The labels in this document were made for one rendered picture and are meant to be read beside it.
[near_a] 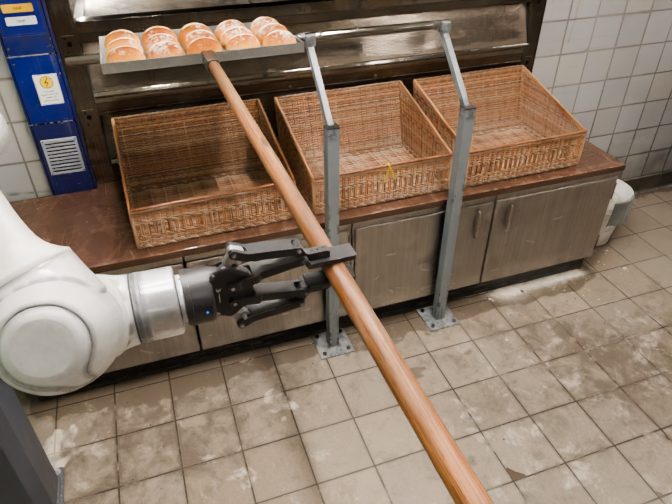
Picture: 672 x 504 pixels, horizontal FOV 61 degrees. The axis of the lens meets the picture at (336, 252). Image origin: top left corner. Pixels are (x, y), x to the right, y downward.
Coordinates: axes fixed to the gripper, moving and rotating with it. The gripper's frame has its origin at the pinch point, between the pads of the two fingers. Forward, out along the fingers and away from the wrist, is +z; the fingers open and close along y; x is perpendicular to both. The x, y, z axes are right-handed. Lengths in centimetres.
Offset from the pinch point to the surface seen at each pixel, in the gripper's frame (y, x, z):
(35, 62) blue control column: 13, -152, -49
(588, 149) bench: 61, -114, 160
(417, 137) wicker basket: 51, -131, 85
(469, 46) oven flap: 23, -151, 116
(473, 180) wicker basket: 58, -103, 96
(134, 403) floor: 120, -92, -43
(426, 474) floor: 119, -30, 44
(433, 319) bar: 118, -94, 81
